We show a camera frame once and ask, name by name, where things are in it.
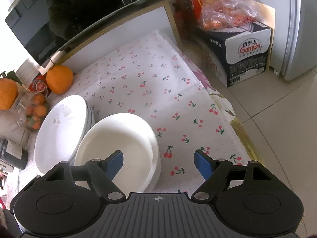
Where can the large orange on table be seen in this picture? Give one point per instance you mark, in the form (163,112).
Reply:
(59,79)

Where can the cherry print tablecloth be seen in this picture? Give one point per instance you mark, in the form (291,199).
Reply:
(151,78)

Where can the white plate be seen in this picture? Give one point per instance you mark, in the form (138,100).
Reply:
(62,132)

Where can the dark jar white lid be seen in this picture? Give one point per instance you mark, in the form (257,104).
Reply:
(13,154)

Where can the white refrigerator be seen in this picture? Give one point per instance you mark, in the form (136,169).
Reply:
(294,42)

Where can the plastic bag of oranges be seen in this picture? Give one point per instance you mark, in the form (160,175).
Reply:
(224,14)

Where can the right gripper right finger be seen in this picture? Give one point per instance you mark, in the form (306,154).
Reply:
(214,172)

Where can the black microwave oven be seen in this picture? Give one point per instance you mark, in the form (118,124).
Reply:
(49,29)

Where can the black white cardboard box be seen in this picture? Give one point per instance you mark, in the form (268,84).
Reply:
(239,53)

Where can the wooden framed white stand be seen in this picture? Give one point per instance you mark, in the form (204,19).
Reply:
(124,26)

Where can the white bowl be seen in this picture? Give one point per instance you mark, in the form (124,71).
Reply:
(133,136)

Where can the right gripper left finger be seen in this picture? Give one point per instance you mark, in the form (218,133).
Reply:
(101,174)

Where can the large orange on jar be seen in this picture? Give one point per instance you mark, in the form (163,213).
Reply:
(10,86)

